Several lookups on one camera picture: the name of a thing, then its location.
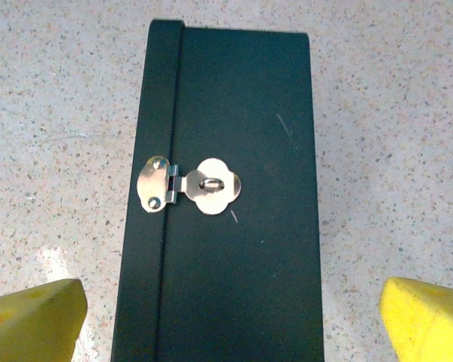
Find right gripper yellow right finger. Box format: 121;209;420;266
377;277;453;362

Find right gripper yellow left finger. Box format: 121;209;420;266
0;278;89;362

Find dark starry night tin box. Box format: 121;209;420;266
112;18;325;362

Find silver hasp latch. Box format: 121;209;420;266
136;154;243;216

